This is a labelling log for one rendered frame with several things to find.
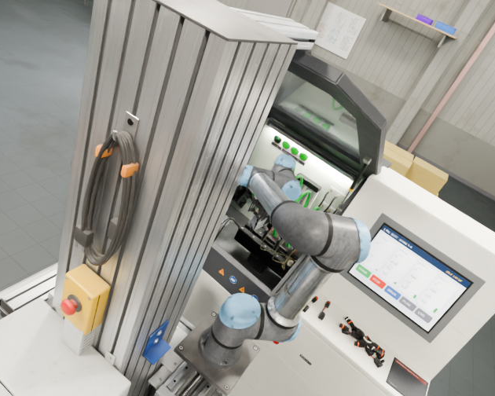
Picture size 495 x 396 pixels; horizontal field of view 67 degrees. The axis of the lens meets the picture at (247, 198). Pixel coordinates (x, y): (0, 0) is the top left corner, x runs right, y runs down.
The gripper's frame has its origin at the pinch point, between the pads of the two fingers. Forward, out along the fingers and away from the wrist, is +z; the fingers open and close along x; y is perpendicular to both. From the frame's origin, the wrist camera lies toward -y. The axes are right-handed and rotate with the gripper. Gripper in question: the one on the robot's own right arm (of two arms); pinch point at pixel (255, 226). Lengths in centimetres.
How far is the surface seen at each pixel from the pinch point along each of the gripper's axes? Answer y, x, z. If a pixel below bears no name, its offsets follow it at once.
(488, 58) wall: -727, -3, -93
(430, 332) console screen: -29, 81, 8
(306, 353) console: -3, 47, 40
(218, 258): -2.9, -10.9, 31.1
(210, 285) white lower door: -2.9, -9.1, 49.0
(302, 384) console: -3, 53, 56
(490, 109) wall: -732, 53, -19
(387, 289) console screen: -30, 57, 4
